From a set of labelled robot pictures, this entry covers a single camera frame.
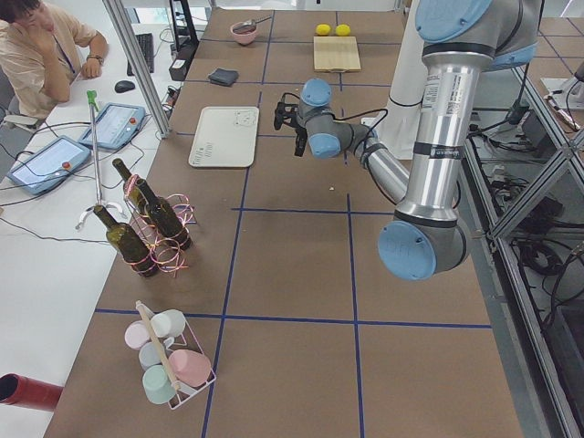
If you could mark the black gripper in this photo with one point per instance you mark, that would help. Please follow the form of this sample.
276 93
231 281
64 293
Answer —
299 129

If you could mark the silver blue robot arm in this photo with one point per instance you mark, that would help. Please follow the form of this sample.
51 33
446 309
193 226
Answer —
426 236

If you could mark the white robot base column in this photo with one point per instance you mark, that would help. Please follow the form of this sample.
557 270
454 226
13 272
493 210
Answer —
403 105

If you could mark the white serving tray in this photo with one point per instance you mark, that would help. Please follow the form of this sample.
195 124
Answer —
225 137

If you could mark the dark grey folded cloth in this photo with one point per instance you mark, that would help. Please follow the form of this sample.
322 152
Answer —
223 77

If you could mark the wooden cutting board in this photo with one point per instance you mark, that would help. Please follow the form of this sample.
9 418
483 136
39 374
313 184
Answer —
336 54

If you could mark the yellow lemon left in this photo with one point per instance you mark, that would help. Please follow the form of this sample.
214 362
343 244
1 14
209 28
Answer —
322 30

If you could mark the yellow lemon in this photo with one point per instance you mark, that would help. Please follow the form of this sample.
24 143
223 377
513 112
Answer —
342 30
322 30

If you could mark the pink bowl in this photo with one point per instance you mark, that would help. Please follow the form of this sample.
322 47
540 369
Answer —
244 33

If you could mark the yellow lemon right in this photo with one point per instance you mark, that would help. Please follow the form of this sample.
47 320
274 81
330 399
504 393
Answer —
342 30

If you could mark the metal scoop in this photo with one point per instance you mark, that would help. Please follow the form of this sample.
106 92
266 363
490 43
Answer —
253 22

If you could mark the black box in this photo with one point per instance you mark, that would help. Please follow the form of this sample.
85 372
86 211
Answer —
179 68

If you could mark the green wine bottle middle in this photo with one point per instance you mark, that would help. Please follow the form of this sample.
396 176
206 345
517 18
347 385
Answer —
163 216

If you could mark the green wine bottle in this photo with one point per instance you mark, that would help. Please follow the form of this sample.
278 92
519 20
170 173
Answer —
131 191
128 244
163 216

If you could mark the black keyboard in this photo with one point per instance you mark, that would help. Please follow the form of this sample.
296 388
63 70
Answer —
146 45

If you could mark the green wine bottle back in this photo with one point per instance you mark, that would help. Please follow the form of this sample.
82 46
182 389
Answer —
131 191

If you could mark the black computer mouse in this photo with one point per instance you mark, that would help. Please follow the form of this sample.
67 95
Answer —
124 86

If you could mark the blue teach pendant far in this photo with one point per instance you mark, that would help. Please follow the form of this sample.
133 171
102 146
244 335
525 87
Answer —
117 124

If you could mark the blue teach pendant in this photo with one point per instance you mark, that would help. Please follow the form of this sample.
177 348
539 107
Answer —
117 124
46 169

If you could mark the reacher grabber tool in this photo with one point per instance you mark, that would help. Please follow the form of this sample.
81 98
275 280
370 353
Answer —
93 108

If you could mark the green wine bottle front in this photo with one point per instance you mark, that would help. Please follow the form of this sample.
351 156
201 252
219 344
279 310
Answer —
128 244

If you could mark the white cup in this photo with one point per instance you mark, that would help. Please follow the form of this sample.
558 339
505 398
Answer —
169 323

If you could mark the blue teach pendant near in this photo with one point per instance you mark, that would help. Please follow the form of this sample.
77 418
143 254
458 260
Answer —
46 169

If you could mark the light pink cup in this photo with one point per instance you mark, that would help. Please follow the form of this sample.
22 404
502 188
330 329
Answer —
136 335

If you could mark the seated person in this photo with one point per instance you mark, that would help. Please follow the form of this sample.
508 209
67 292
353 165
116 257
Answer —
43 49

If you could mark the grey cup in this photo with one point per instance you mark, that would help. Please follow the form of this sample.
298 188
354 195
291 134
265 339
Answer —
148 356

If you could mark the mint green cup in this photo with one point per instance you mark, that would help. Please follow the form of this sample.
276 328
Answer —
157 385

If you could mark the red tube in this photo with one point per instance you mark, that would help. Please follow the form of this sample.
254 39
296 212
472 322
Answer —
21 391

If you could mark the aluminium frame post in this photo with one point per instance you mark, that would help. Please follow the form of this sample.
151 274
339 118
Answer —
122 25

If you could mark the wooden rack handle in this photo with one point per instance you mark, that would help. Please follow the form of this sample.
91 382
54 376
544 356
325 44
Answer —
145 312

